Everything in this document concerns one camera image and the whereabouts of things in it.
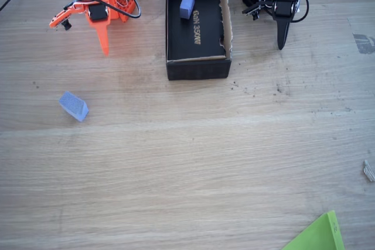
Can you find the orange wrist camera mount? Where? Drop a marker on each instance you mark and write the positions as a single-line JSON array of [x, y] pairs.
[[58, 19]]

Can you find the black cardboard box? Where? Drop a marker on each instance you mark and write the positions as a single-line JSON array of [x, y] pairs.
[[199, 68]]

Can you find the rectangular blue foam block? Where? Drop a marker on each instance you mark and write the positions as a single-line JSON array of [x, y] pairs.
[[187, 5]]

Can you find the wedge-shaped blue foam block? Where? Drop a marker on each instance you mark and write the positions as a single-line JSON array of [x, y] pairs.
[[71, 106]]

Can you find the dark blue object at edge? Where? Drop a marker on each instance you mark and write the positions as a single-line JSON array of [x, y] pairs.
[[252, 11]]

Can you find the dark grey tape patch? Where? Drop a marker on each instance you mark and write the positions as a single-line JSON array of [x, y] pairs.
[[364, 44]]

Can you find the light green sheet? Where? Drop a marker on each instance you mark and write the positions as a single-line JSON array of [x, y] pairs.
[[322, 235]]

